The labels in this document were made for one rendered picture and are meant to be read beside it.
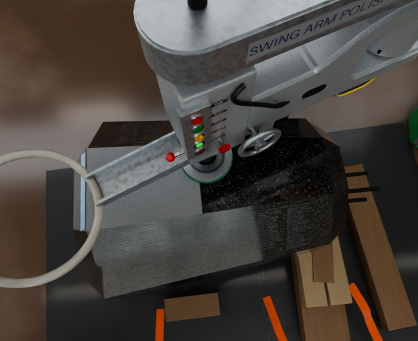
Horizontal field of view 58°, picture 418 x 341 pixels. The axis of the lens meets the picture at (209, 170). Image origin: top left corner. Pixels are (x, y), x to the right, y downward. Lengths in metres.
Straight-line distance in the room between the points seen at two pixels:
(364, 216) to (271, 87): 1.51
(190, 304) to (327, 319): 0.75
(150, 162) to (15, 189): 1.50
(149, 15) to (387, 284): 2.01
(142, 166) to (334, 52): 0.75
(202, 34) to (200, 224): 0.93
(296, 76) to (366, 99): 1.82
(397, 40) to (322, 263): 1.26
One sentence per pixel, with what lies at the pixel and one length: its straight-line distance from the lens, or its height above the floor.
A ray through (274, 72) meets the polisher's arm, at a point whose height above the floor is 1.43.
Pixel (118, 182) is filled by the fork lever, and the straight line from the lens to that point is 1.41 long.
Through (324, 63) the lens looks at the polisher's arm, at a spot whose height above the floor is 1.45.
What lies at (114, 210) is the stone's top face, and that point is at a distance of 1.56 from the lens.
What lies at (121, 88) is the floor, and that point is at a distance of 2.81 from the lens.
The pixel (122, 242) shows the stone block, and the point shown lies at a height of 0.81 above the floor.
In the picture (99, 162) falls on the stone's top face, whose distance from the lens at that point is 1.64.
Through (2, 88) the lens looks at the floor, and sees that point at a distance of 3.13.
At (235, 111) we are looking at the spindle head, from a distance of 1.03.
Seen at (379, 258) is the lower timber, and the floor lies 0.11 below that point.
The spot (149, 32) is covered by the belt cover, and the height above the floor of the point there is 1.74.
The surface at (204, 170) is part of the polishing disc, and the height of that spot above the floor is 0.90.
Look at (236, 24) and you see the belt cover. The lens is 0.79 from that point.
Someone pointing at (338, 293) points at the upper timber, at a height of 0.23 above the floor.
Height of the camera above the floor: 2.34
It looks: 71 degrees down
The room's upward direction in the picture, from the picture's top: 2 degrees counter-clockwise
